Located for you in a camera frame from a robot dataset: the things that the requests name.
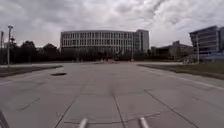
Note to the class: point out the grey concrete slab pavement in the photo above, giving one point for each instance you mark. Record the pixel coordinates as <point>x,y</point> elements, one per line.
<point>110,83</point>

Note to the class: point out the large pale multi-storey building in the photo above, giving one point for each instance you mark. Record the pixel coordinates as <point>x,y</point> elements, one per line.
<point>100,40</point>

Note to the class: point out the dark manhole cover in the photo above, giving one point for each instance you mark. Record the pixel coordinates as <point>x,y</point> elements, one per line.
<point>58,74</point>

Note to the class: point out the low grey building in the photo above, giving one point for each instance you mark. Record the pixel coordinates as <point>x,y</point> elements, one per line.
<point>175,49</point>

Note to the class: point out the robot's own part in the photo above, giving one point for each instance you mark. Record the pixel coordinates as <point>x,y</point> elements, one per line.
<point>143,123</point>
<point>82,123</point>

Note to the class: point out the row of dark trees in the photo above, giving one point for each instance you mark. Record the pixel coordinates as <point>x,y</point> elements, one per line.
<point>43,52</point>

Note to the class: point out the grass strip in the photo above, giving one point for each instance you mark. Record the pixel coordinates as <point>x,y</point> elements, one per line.
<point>20,70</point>
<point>196,68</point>

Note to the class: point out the dark glass-fronted building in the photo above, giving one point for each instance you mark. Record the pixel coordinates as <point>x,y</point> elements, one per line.
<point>208,40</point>

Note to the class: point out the tall lamp pole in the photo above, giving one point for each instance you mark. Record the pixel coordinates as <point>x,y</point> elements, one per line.
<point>9,45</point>

